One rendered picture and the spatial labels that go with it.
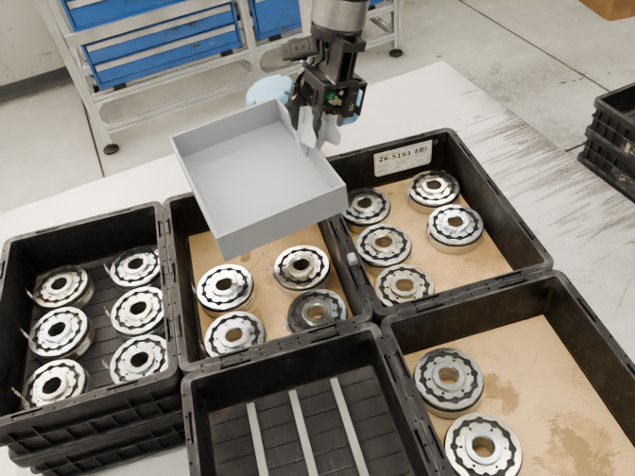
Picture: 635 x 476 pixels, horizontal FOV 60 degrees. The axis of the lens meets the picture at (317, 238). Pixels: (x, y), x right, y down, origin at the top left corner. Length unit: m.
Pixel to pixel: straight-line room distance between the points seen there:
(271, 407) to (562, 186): 0.88
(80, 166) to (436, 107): 1.91
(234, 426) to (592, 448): 0.51
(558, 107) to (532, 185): 1.58
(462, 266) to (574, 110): 2.00
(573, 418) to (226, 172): 0.65
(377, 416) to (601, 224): 0.72
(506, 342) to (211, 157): 0.58
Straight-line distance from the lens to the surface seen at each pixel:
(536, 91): 3.07
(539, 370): 0.94
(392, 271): 0.98
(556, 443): 0.89
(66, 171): 3.01
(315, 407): 0.88
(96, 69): 2.81
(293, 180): 0.89
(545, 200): 1.38
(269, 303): 1.00
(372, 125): 1.58
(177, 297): 0.93
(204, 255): 1.11
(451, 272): 1.02
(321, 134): 0.89
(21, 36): 3.67
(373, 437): 0.86
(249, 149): 0.97
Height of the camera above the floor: 1.62
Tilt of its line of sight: 47 degrees down
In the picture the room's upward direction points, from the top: 9 degrees counter-clockwise
